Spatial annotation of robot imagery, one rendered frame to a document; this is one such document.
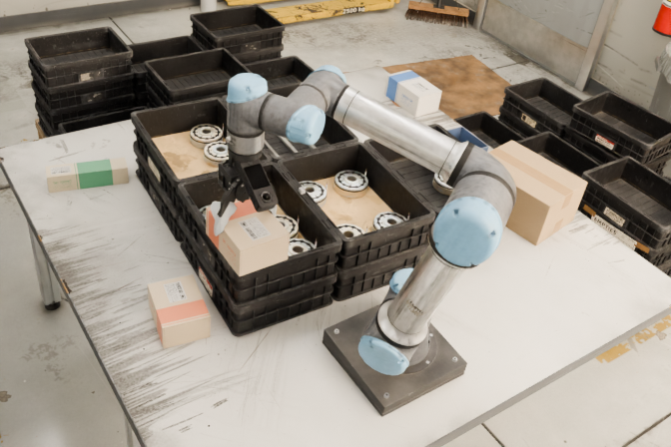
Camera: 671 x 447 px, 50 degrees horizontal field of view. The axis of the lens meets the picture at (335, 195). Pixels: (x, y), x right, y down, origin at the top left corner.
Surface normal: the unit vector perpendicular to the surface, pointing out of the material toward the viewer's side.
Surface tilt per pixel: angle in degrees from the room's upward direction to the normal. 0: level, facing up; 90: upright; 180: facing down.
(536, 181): 0
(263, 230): 0
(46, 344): 0
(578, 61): 90
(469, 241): 86
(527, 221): 90
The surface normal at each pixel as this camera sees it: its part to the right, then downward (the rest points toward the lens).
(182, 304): 0.11, -0.80
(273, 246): 0.55, 0.54
